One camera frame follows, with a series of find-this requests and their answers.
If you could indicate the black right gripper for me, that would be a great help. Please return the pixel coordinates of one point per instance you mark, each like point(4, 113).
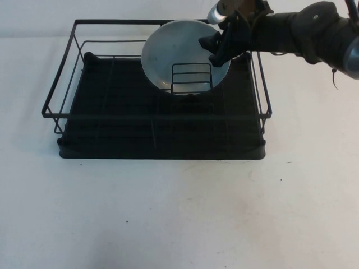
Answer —
point(240, 30)

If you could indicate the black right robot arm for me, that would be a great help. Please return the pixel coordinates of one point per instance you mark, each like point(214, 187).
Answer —
point(308, 28)

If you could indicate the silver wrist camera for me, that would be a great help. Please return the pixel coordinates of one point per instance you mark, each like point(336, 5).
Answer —
point(217, 12)

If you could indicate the black plastic drip tray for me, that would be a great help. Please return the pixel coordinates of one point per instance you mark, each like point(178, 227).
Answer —
point(126, 140)

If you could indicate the pale blue round plate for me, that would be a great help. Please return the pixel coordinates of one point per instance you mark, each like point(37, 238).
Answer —
point(174, 53)

